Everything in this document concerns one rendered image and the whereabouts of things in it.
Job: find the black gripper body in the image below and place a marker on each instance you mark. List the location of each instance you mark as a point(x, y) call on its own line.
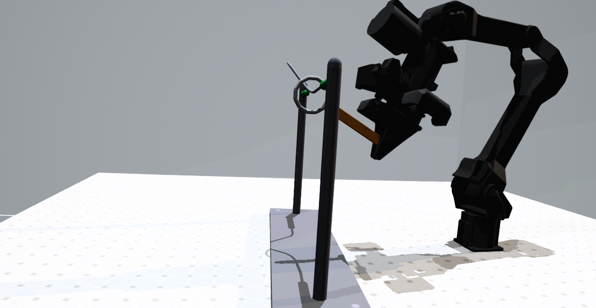
point(417, 101)

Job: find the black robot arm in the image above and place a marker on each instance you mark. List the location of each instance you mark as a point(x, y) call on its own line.
point(478, 183)

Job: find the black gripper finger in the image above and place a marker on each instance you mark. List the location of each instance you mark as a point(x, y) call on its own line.
point(397, 129)
point(379, 121)

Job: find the grey hoop with orange handle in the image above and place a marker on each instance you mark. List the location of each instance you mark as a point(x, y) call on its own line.
point(343, 116)

